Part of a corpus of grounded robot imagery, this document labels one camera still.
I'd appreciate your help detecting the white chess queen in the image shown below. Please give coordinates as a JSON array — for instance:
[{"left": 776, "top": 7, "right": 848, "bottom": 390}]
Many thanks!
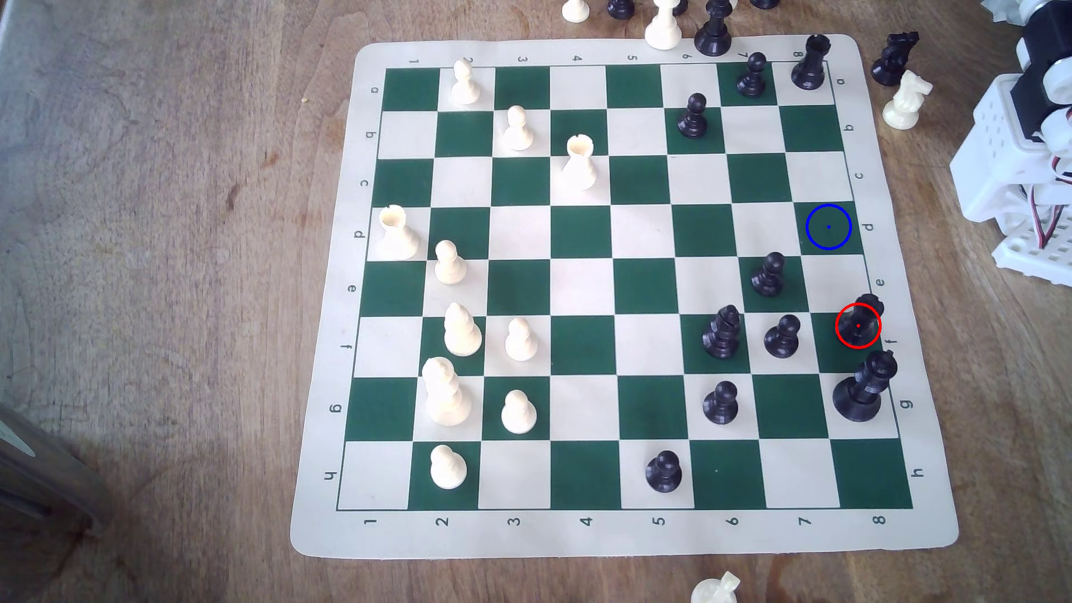
[{"left": 421, "top": 356, "right": 474, "bottom": 427}]

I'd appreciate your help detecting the black chess bishop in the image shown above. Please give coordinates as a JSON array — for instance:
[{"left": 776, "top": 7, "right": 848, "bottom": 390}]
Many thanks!
[{"left": 694, "top": 0, "right": 734, "bottom": 58}]

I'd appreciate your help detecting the black chess knight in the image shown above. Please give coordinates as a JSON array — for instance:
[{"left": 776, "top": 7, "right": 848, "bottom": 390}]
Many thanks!
[{"left": 870, "top": 31, "right": 921, "bottom": 88}]

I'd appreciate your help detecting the servo wire bundle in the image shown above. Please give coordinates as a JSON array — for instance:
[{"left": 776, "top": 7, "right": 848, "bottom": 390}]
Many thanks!
[{"left": 1026, "top": 180, "right": 1072, "bottom": 250}]

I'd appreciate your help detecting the white chess knight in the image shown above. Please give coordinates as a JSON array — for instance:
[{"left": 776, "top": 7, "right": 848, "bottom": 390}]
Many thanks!
[{"left": 882, "top": 70, "right": 934, "bottom": 132}]

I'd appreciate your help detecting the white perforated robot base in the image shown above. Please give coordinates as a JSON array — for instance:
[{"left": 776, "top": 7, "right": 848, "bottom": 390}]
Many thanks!
[{"left": 990, "top": 188, "right": 1072, "bottom": 288}]

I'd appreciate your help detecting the dark grey object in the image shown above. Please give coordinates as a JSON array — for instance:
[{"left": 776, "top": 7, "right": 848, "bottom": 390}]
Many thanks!
[{"left": 0, "top": 402, "right": 114, "bottom": 537}]

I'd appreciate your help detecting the white chess piece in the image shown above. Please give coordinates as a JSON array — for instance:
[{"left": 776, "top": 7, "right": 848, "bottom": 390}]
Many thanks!
[{"left": 691, "top": 571, "right": 741, "bottom": 603}]

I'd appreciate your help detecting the black bishop on board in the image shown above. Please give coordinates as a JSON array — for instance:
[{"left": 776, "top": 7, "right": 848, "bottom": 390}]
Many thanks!
[{"left": 702, "top": 305, "right": 744, "bottom": 360}]

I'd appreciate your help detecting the white chess bishop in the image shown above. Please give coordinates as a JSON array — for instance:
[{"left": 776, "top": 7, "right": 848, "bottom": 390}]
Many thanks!
[
  {"left": 644, "top": 0, "right": 683, "bottom": 51},
  {"left": 442, "top": 302, "right": 484, "bottom": 358}
]

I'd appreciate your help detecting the green and white chess mat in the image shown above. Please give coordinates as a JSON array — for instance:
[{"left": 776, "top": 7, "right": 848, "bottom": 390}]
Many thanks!
[{"left": 289, "top": 33, "right": 961, "bottom": 561}]

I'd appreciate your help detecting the white chess rook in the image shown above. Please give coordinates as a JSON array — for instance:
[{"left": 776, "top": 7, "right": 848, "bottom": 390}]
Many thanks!
[
  {"left": 559, "top": 134, "right": 599, "bottom": 192},
  {"left": 377, "top": 205, "right": 420, "bottom": 261}
]

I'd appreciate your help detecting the black chess pawn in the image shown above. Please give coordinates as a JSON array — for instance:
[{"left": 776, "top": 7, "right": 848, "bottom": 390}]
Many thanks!
[
  {"left": 702, "top": 381, "right": 740, "bottom": 425},
  {"left": 764, "top": 314, "right": 802, "bottom": 360},
  {"left": 677, "top": 93, "right": 710, "bottom": 140},
  {"left": 837, "top": 293, "right": 886, "bottom": 348},
  {"left": 750, "top": 252, "right": 787, "bottom": 298},
  {"left": 645, "top": 451, "right": 683, "bottom": 494},
  {"left": 736, "top": 52, "right": 770, "bottom": 98}
]

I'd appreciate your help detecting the black chess king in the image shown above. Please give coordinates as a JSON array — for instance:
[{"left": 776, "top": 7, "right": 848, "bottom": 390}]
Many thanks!
[{"left": 831, "top": 349, "right": 899, "bottom": 423}]

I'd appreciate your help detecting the black chess rook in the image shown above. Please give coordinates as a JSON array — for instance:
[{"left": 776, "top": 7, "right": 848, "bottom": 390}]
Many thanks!
[{"left": 791, "top": 33, "right": 832, "bottom": 92}]

